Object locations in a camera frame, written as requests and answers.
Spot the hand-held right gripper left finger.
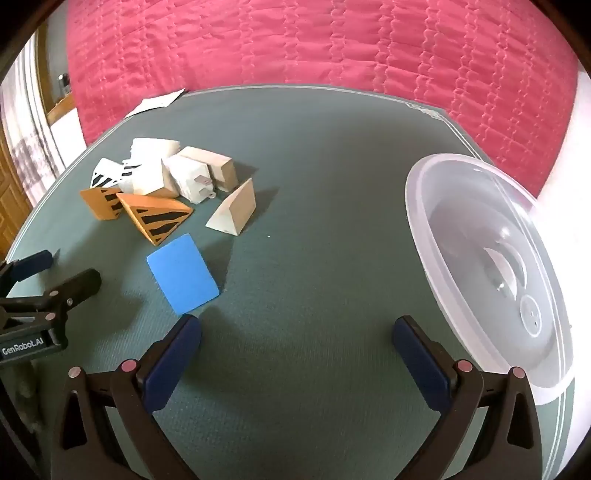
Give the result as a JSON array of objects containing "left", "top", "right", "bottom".
[{"left": 51, "top": 315, "right": 204, "bottom": 480}]

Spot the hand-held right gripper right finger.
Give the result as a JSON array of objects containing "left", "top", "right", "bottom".
[{"left": 392, "top": 316, "right": 543, "bottom": 480}]

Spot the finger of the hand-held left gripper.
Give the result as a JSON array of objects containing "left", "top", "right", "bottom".
[
  {"left": 0, "top": 249, "right": 54, "bottom": 296},
  {"left": 0, "top": 268, "right": 102, "bottom": 329}
]

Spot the small orange striped wedge block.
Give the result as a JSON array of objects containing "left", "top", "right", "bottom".
[{"left": 80, "top": 187, "right": 125, "bottom": 222}]

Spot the large orange striped wedge block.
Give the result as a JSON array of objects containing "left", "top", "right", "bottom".
[{"left": 116, "top": 193, "right": 195, "bottom": 246}]

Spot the clear plastic bowl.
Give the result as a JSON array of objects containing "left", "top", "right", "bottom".
[{"left": 405, "top": 154, "right": 575, "bottom": 402}]

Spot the white heart-shaped block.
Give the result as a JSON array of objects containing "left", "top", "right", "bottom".
[{"left": 205, "top": 178, "right": 257, "bottom": 237}]

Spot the wooden door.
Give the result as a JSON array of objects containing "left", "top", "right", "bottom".
[{"left": 0, "top": 129, "right": 34, "bottom": 252}]

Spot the blue square block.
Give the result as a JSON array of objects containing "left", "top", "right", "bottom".
[{"left": 147, "top": 233, "right": 220, "bottom": 316}]

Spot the white striped wedge block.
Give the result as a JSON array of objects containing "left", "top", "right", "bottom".
[{"left": 90, "top": 158, "right": 123, "bottom": 189}]

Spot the white curtain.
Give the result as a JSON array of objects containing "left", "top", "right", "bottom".
[{"left": 0, "top": 28, "right": 88, "bottom": 206}]

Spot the small white block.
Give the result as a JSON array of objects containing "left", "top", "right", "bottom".
[{"left": 166, "top": 154, "right": 218, "bottom": 204}]

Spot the tan wooden block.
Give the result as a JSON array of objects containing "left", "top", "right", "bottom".
[{"left": 178, "top": 147, "right": 238, "bottom": 193}]

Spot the white paper sheet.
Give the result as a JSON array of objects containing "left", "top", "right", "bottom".
[{"left": 124, "top": 89, "right": 186, "bottom": 119}]

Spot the green table mat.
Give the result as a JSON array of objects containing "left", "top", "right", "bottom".
[{"left": 0, "top": 85, "right": 578, "bottom": 480}]

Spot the red quilted blanket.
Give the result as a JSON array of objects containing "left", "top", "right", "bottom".
[{"left": 65, "top": 0, "right": 581, "bottom": 195}]

